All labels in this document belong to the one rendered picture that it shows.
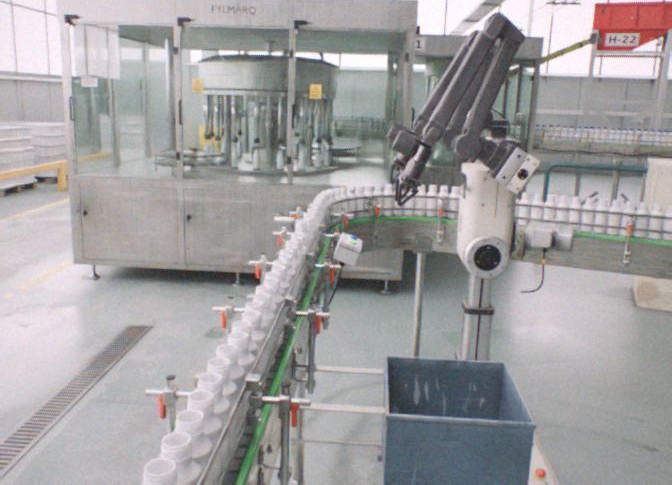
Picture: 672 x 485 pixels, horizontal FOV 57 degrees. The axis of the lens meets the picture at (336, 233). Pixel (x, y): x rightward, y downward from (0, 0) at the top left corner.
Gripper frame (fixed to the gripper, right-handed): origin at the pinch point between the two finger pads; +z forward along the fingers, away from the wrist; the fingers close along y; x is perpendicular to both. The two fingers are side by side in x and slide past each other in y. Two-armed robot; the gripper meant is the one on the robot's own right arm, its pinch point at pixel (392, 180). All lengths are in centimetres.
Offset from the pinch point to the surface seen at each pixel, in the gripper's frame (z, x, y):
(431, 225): 20, 34, -77
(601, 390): 64, 169, -95
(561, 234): -8, 86, -47
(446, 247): 27, 46, -76
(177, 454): 24, -19, 178
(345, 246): 23.1, -6.5, 40.3
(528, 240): 2, 75, -51
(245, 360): 27, -18, 143
